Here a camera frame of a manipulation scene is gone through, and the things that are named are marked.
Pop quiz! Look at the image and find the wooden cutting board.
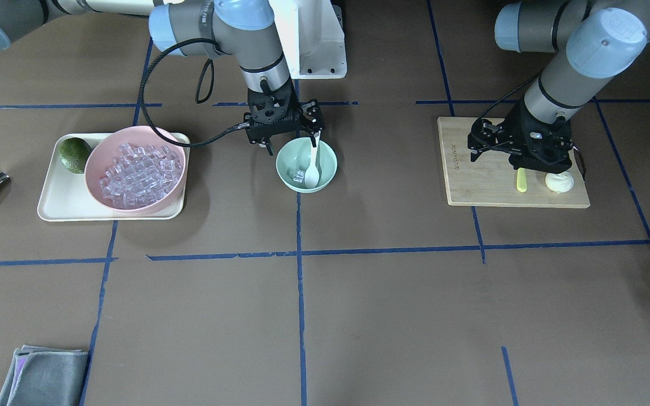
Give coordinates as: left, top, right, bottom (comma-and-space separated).
436, 117, 590, 209

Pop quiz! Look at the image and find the green lime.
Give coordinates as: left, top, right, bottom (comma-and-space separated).
58, 137, 93, 174

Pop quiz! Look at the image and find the white plastic spoon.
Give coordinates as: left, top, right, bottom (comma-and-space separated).
304, 131, 321, 188

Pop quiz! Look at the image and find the pink bowl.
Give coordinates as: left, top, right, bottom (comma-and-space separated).
83, 126, 188, 214

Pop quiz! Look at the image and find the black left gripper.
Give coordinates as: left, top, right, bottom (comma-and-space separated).
467, 101, 574, 173

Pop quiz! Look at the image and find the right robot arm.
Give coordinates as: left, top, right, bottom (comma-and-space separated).
0, 1, 323, 148

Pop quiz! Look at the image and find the mint green bowl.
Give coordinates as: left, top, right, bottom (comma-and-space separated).
276, 137, 338, 193

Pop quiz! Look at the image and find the yellow plastic knife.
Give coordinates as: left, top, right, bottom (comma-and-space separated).
516, 167, 528, 193

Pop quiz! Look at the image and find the single clear ice cube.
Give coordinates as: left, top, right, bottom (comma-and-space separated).
286, 169, 305, 187

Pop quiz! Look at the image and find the beige plastic tray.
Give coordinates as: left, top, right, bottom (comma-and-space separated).
38, 132, 185, 223

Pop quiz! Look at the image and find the clear ice cubes pile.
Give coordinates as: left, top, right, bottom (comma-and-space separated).
97, 142, 184, 210

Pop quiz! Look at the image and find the metal cutting board handle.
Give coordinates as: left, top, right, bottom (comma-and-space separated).
572, 145, 587, 182

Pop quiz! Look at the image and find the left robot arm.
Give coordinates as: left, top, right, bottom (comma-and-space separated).
467, 1, 650, 173

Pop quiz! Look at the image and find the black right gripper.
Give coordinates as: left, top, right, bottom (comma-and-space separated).
245, 79, 325, 156

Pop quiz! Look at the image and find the grey folded cloth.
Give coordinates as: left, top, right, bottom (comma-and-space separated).
0, 345, 89, 405

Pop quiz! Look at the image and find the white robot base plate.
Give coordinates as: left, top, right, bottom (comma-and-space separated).
269, 1, 348, 80

